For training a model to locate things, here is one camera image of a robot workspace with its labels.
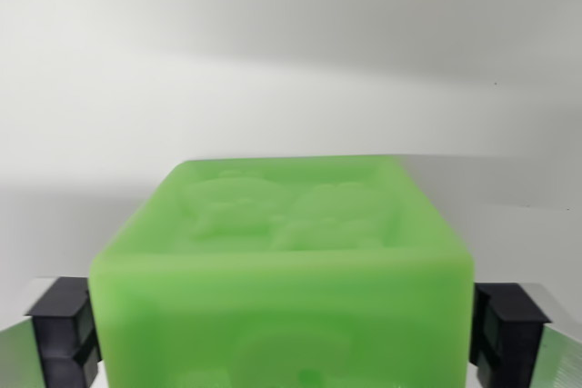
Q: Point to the green embossed toy cube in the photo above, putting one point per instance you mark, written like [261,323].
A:
[282,279]

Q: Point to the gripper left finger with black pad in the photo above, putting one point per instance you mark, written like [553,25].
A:
[54,329]

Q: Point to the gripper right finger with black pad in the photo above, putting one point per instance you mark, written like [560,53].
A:
[514,329]

